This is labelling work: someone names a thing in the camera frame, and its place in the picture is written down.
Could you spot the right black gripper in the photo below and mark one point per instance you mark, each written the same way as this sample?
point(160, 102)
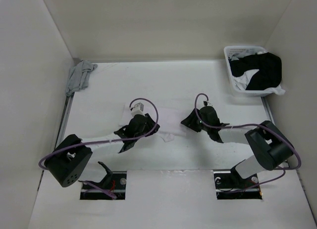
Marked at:
point(189, 121)

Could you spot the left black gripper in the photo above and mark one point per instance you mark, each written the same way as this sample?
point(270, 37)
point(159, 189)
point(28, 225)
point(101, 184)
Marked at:
point(150, 123)

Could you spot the white tank top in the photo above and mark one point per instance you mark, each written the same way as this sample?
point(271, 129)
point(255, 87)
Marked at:
point(169, 121)

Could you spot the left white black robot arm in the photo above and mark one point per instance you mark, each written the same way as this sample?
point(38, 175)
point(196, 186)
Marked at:
point(68, 161)

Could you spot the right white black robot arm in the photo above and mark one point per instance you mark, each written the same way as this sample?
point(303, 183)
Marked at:
point(269, 146)

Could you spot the grey folded tank top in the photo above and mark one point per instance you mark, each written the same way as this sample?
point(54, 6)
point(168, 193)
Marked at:
point(78, 77)

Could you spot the black tank top in basket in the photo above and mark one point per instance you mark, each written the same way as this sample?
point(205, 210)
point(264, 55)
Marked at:
point(270, 66)

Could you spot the white garment in basket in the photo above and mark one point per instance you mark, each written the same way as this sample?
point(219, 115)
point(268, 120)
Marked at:
point(242, 82)

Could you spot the white plastic laundry basket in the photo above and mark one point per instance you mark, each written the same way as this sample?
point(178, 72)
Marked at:
point(234, 52)

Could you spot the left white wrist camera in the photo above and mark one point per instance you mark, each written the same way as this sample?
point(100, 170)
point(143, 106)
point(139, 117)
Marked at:
point(137, 109)

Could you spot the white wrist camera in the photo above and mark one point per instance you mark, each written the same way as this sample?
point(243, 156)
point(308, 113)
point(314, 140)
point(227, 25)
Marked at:
point(137, 109)
point(206, 103)

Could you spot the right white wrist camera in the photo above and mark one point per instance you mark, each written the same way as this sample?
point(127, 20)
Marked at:
point(206, 103)

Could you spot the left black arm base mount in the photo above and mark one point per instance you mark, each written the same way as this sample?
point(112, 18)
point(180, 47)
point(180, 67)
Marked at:
point(114, 182)

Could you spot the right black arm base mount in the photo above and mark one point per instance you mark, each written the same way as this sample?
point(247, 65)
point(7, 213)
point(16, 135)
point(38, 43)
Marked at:
point(230, 186)

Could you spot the left metal table rail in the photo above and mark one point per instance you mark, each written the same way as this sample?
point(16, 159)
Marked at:
point(64, 120)

